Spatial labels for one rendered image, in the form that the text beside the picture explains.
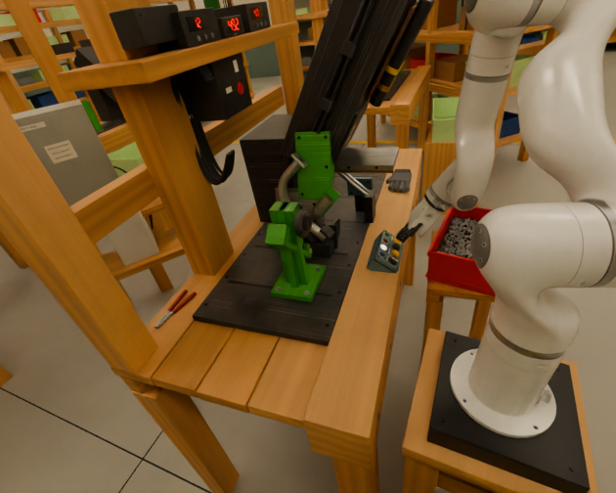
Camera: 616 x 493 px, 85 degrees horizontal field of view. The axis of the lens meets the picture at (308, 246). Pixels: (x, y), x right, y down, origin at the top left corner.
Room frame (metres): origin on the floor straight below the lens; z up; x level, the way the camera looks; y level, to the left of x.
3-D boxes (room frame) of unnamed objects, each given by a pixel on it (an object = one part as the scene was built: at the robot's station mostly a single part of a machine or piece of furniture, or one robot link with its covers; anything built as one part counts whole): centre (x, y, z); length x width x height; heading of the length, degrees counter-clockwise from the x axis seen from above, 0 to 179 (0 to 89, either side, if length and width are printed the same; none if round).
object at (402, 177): (1.32, -0.44, 0.91); 0.20 x 0.11 x 0.03; 156
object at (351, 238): (1.13, -0.05, 0.89); 1.10 x 0.42 x 0.02; 155
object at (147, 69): (1.24, 0.19, 1.52); 0.90 x 0.25 x 0.04; 155
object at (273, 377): (1.13, -0.05, 0.44); 1.49 x 0.70 x 0.88; 155
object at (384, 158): (1.16, -0.17, 1.11); 0.39 x 0.16 x 0.03; 65
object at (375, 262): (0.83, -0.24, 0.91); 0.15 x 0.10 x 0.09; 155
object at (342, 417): (1.01, -0.30, 0.82); 1.50 x 0.14 x 0.15; 155
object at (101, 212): (1.28, 0.29, 1.23); 1.30 x 0.05 x 0.09; 155
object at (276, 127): (1.28, 0.03, 1.07); 0.30 x 0.18 x 0.34; 155
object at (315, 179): (1.03, -0.08, 1.17); 0.13 x 0.12 x 0.20; 155
